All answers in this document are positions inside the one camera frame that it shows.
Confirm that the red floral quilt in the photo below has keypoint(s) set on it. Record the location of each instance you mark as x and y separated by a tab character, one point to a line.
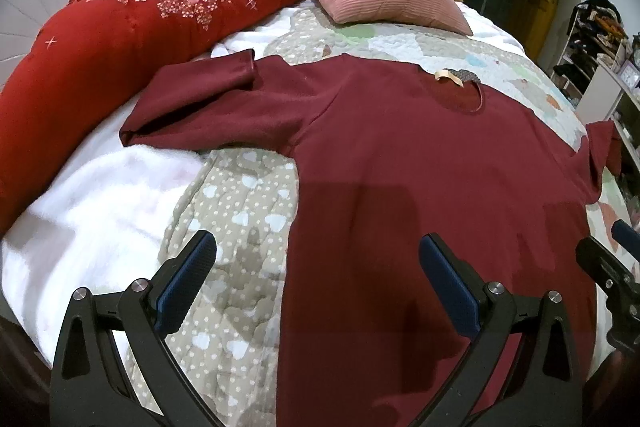
125	32

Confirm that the beige dotted quilted bedspread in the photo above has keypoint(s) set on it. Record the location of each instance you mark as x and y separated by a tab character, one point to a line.
235	227

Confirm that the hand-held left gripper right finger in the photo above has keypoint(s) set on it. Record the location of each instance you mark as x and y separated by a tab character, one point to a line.
449	288

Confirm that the maroon long-sleeve shirt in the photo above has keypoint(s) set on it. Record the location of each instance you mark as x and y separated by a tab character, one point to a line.
410	187

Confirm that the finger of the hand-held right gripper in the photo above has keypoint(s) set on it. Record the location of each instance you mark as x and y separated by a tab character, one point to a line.
597	259
627	237

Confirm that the cluttered shoe rack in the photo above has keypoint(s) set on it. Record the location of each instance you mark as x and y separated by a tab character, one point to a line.
587	42

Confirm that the white shelf cabinet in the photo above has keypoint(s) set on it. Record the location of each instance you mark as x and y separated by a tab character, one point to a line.
605	97

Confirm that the white fleece blanket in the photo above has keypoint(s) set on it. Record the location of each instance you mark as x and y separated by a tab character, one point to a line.
90	217

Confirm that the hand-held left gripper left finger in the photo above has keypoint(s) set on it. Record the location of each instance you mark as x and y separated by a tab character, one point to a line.
186	279

